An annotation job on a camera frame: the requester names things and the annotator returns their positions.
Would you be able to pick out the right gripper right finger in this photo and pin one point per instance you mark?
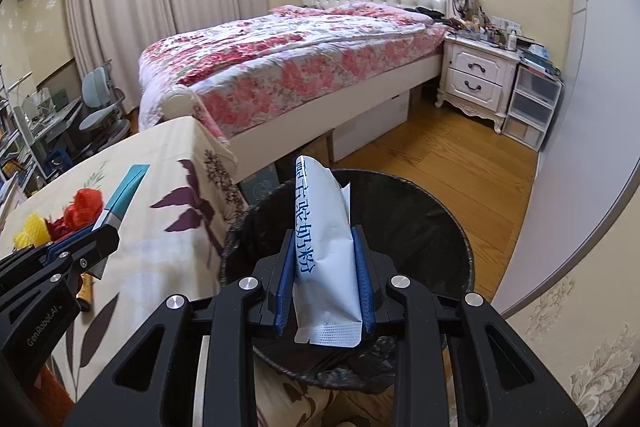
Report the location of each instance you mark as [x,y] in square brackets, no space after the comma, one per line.
[373,271]

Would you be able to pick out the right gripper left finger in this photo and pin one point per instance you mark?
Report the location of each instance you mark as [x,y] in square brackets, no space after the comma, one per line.
[276,274]

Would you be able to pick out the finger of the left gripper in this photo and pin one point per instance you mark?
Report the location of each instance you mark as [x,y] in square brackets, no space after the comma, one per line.
[70,243]

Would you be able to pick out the yellow foam fruit net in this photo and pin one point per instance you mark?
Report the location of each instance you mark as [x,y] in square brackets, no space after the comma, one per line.
[34,233]

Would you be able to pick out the red foam fruit net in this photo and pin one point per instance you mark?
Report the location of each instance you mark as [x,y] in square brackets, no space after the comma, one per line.
[83,211]

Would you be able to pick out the white packet blue text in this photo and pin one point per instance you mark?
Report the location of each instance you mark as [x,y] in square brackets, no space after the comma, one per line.
[325,291]

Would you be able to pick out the teal tube package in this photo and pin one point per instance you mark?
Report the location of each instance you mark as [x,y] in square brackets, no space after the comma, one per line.
[105,231]

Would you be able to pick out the black round trash bin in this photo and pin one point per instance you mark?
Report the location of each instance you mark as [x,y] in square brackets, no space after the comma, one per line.
[408,232]

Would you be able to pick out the floral patterned table cloth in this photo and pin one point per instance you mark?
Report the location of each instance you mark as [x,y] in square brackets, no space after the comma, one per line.
[170,242]

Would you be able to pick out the study desk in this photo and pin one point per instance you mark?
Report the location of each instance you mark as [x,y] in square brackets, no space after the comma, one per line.
[37,136]

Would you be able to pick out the white under-bed storage box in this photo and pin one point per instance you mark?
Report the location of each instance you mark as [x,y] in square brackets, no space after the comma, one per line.
[369,126]

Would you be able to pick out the light blue desk chair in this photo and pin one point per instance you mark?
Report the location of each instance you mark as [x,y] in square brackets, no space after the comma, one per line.
[105,123]

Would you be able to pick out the pink floral quilt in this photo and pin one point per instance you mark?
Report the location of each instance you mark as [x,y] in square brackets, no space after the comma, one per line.
[247,72]

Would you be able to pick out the white two-drawer nightstand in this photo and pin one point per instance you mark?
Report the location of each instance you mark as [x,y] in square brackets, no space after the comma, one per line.
[477,79]

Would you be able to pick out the clear plastic drawer unit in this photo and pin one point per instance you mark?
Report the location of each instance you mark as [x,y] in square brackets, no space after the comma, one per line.
[532,105]

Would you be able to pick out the white bed with headboard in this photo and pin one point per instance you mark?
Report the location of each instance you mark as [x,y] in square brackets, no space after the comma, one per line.
[258,147]

